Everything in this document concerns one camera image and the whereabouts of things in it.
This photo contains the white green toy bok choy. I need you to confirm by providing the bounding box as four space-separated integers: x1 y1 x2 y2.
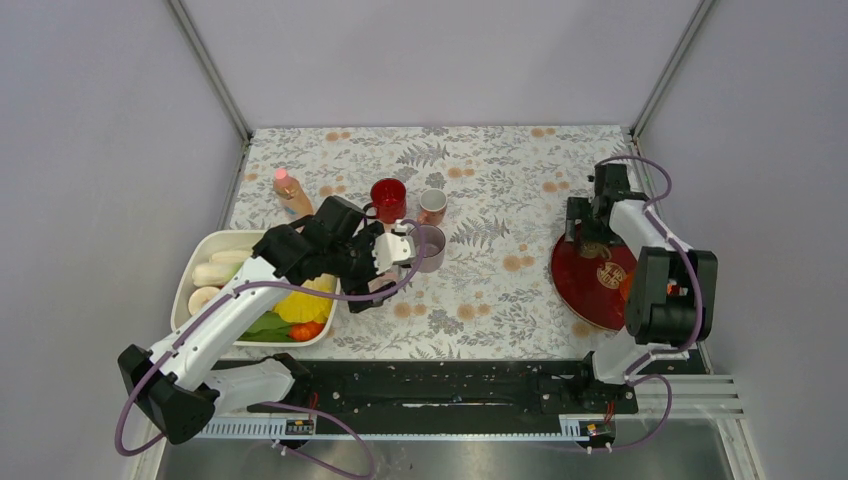
191 249 252 287

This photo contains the pink textured mug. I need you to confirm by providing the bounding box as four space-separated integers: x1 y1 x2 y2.
417 188 448 226

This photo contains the pink capped sauce bottle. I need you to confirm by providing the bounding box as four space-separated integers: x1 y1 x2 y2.
272 168 315 220

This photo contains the white rectangular vegetable tray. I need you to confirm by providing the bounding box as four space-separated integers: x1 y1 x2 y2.
170 230 338 348

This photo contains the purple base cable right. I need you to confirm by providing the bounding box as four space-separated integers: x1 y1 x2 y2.
576 372 674 456

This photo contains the floral fern tablecloth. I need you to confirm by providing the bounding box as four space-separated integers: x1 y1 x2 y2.
228 125 630 360

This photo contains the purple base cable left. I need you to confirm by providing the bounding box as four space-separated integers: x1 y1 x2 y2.
254 397 379 480

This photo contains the white toy radish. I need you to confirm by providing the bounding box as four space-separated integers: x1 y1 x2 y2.
187 286 220 316

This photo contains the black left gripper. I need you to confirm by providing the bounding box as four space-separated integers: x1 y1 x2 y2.
327 222 399 311

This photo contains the red enamel mug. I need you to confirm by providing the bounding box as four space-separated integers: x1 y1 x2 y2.
363 178 407 224

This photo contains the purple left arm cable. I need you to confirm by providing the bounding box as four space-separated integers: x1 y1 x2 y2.
113 218 429 458

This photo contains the slotted white cable duct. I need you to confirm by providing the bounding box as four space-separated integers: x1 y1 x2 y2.
170 415 617 443

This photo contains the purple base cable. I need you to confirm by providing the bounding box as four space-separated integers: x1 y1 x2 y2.
576 372 674 456
254 397 379 480

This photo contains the green toy leaf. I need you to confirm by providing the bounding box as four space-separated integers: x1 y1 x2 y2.
238 311 294 343

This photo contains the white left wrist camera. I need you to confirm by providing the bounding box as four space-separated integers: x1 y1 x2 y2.
372 222 417 274

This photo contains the pale pink mug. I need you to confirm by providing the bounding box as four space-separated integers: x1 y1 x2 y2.
368 269 401 294

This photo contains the yellow toy cabbage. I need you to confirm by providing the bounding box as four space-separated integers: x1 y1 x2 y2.
272 274 337 324

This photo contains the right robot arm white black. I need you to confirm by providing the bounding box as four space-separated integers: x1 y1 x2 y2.
550 155 718 412

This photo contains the round red plate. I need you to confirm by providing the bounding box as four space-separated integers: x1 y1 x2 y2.
550 237 636 332

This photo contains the red toy tomato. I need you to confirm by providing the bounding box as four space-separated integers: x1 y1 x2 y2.
288 321 325 342

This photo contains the lilac enamel mug black rim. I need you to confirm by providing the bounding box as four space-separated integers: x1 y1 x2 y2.
410 225 447 273

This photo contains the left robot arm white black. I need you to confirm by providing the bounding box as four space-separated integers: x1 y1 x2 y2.
114 196 420 456

